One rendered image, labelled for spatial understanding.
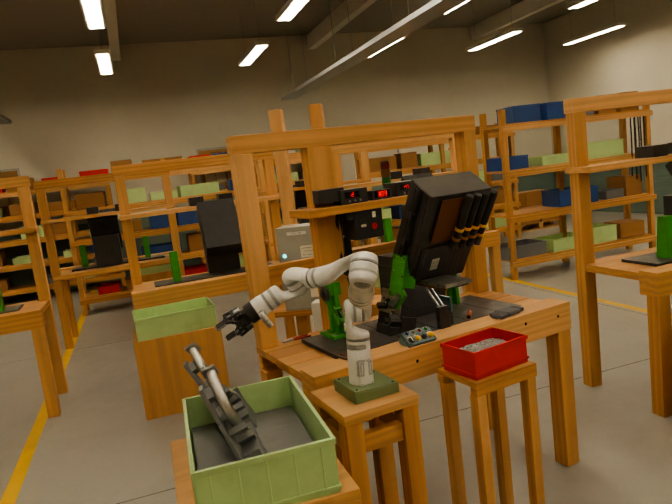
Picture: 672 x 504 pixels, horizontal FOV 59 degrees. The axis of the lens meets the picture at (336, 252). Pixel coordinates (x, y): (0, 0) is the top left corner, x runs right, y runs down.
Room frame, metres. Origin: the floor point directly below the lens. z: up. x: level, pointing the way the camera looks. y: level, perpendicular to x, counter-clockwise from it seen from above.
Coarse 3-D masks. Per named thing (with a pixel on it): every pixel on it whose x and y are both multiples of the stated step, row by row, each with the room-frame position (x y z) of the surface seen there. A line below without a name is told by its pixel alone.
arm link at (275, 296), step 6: (270, 288) 2.07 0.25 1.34; (276, 288) 2.06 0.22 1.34; (300, 288) 2.06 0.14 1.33; (306, 288) 2.08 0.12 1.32; (264, 294) 2.06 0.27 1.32; (270, 294) 2.05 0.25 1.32; (276, 294) 2.05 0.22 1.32; (282, 294) 2.06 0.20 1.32; (288, 294) 2.07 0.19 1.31; (294, 294) 2.07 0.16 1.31; (300, 294) 2.07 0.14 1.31; (270, 300) 2.04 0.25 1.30; (276, 300) 2.05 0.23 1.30; (282, 300) 2.06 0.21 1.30; (276, 306) 2.06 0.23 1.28
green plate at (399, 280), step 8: (392, 264) 2.94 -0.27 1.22; (400, 264) 2.88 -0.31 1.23; (392, 272) 2.93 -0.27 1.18; (400, 272) 2.87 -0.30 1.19; (408, 272) 2.87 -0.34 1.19; (392, 280) 2.92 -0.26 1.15; (400, 280) 2.86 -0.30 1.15; (408, 280) 2.87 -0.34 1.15; (392, 288) 2.91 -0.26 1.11; (400, 288) 2.85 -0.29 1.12
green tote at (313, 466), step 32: (256, 384) 2.18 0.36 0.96; (288, 384) 2.22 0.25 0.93; (192, 416) 2.12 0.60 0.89; (192, 448) 1.87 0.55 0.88; (288, 448) 1.61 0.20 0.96; (320, 448) 1.63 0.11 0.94; (192, 480) 1.57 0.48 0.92; (224, 480) 1.56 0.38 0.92; (256, 480) 1.58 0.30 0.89; (288, 480) 1.60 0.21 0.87; (320, 480) 1.63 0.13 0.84
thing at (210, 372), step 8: (208, 368) 1.70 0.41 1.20; (216, 368) 1.72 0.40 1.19; (208, 376) 1.70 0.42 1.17; (216, 376) 1.70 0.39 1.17; (216, 384) 1.67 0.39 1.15; (216, 392) 1.66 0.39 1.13; (224, 392) 1.66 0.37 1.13; (224, 400) 1.65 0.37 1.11; (224, 408) 1.64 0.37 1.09; (232, 408) 1.66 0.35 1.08; (232, 416) 1.65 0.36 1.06; (232, 424) 1.68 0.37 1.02
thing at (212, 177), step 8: (448, 144) 14.23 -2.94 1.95; (200, 152) 12.47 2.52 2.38; (208, 152) 12.52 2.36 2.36; (216, 152) 12.57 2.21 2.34; (400, 152) 13.85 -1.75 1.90; (424, 152) 14.03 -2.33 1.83; (16, 168) 11.43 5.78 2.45; (0, 176) 11.33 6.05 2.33; (8, 176) 11.37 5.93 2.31; (16, 176) 11.41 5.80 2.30; (200, 176) 12.45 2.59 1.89; (208, 176) 12.50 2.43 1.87; (216, 176) 12.55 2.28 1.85; (224, 176) 12.60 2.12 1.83; (224, 184) 12.59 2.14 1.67; (0, 200) 11.31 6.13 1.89; (8, 200) 11.35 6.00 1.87; (16, 200) 11.39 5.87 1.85; (8, 208) 11.34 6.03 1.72; (8, 216) 11.33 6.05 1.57
